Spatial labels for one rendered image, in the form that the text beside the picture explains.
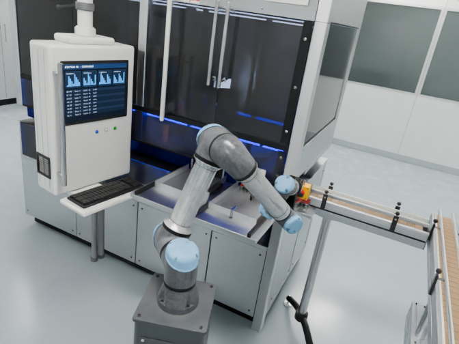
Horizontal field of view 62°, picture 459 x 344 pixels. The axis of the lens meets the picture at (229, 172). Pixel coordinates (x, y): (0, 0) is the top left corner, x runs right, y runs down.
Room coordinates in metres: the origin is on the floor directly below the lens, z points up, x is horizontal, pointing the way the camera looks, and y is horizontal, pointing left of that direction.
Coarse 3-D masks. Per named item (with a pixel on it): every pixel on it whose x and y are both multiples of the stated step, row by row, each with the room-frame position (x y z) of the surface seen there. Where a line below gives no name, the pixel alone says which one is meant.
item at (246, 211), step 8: (224, 192) 1.82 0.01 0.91; (232, 192) 1.89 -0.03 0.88; (216, 200) 1.74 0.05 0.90; (224, 200) 1.78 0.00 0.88; (232, 200) 1.80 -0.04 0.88; (240, 200) 1.81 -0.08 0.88; (248, 200) 1.82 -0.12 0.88; (256, 200) 1.84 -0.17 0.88; (216, 208) 1.66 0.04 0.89; (224, 208) 1.64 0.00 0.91; (240, 208) 1.72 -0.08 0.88; (248, 208) 1.73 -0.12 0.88; (256, 208) 1.74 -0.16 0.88; (232, 216) 1.62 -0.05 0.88; (240, 216) 1.60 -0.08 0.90; (248, 216) 1.59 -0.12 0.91; (256, 216) 1.66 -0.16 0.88
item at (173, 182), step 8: (184, 168) 2.09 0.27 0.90; (168, 176) 1.93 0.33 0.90; (176, 176) 1.99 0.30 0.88; (184, 176) 2.01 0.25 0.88; (160, 184) 1.81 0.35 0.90; (168, 184) 1.87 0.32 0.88; (176, 184) 1.89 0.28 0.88; (184, 184) 1.90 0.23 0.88; (216, 184) 1.92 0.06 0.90; (176, 192) 1.77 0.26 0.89
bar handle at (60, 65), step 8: (56, 72) 1.69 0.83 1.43; (64, 104) 1.69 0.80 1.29; (64, 112) 1.69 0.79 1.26; (64, 120) 1.69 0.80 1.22; (64, 128) 1.68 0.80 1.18; (64, 136) 1.68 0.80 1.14; (64, 144) 1.68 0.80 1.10; (64, 152) 1.68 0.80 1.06; (64, 160) 1.68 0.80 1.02; (64, 168) 1.68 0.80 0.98; (64, 176) 1.68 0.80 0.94; (64, 184) 1.68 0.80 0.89
